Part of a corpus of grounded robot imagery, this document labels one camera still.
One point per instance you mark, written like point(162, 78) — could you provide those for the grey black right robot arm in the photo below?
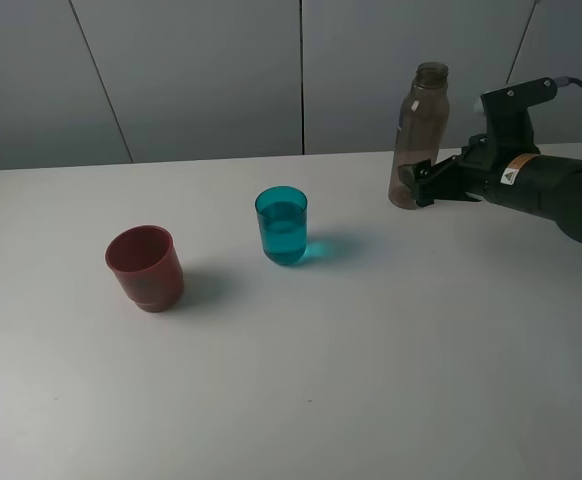
point(518, 178)

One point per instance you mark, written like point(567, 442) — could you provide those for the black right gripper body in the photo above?
point(480, 167)

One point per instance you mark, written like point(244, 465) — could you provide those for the brown translucent water bottle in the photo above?
point(423, 118)

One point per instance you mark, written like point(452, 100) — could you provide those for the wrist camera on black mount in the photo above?
point(509, 127)

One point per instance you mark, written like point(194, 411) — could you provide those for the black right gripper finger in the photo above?
point(442, 181)

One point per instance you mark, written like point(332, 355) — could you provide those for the red plastic cup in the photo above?
point(145, 263)

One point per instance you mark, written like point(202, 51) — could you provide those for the teal translucent plastic cup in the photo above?
point(282, 220)

